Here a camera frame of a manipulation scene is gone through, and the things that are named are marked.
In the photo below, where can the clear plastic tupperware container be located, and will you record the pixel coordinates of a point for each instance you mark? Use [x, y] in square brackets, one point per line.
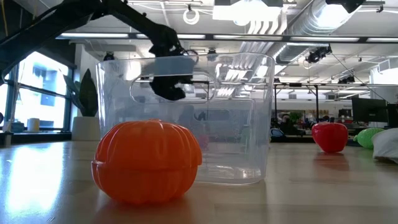
[230, 161]

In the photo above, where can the light green oval toy fruit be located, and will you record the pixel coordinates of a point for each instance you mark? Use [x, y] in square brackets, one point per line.
[365, 138]

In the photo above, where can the black ceiling-mounted device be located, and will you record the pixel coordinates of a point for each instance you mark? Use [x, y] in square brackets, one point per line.
[317, 55]

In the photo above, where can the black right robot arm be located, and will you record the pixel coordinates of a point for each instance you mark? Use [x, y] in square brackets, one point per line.
[348, 3]

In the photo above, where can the black computer monitor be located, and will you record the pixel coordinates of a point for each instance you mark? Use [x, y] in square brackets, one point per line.
[369, 110]
[392, 115]

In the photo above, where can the snake plant in white pot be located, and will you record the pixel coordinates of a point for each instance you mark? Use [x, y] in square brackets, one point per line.
[85, 127]

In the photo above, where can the long LED light bar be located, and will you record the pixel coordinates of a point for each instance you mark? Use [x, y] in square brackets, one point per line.
[93, 35]

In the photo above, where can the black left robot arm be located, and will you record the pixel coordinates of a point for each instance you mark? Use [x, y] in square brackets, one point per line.
[62, 18]

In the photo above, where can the red plastic apple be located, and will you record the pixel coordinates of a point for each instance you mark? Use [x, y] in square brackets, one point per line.
[329, 137]

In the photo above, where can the orange toy pumpkin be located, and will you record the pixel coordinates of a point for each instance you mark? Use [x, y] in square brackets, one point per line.
[146, 161]

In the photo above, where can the white checked cloth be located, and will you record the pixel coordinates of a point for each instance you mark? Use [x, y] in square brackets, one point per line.
[387, 146]

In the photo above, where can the white cup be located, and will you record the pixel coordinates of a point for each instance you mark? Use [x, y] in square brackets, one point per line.
[33, 124]

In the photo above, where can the black round ceiling camera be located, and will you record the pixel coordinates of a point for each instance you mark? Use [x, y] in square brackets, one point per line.
[211, 54]
[109, 56]

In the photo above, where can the black metal rig frame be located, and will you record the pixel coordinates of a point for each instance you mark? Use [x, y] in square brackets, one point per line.
[275, 105]

